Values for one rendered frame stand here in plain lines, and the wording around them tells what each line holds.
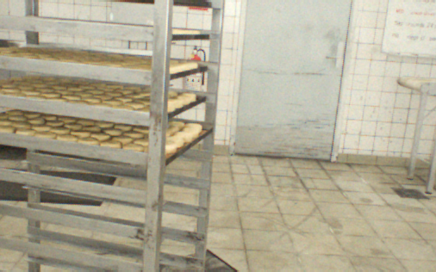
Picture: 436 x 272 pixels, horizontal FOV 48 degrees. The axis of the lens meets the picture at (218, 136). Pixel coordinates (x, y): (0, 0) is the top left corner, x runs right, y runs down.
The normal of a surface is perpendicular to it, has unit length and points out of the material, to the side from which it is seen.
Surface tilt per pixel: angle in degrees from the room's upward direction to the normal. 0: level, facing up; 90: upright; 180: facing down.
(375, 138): 90
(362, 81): 90
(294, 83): 90
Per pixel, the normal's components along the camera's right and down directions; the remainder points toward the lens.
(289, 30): 0.03, 0.23
